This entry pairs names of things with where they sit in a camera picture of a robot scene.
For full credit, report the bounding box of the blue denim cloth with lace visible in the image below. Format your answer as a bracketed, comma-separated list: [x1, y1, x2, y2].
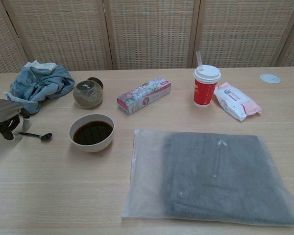
[3, 61, 75, 115]

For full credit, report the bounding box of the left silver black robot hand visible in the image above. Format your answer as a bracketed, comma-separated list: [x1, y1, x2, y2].
[0, 98, 31, 141]

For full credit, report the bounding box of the pink floral cardboard box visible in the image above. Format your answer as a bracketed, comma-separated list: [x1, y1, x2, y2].
[116, 77, 172, 116]

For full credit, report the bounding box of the pink white wet wipes pack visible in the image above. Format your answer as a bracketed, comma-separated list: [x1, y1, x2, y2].
[213, 82, 263, 122]

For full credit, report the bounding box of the red paper cup white lid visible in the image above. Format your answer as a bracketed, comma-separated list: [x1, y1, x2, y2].
[193, 65, 222, 109]

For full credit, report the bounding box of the round glass jar black lid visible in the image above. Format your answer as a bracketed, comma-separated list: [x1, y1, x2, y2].
[73, 77, 104, 109]

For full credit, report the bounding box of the frosted bag with grey garment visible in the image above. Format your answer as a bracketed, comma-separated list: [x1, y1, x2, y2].
[122, 129, 294, 226]

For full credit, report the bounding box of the woven folding screen wooden frame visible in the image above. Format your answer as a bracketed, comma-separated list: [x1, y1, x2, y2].
[0, 0, 294, 77]

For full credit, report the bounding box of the black plastic spoon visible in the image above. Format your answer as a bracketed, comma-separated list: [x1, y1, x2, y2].
[18, 132, 53, 142]

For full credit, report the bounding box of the beige bowl of black coffee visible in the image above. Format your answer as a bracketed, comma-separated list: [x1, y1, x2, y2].
[69, 114, 115, 153]

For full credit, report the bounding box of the white drinking straw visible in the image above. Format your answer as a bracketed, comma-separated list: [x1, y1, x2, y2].
[196, 50, 205, 71]

